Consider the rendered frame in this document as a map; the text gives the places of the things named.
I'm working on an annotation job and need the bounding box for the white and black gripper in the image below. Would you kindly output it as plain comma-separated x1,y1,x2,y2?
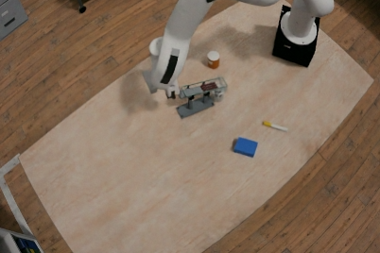
165,80,180,99

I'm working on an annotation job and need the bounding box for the blue rectangular block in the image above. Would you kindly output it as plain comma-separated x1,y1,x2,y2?
234,137,258,158

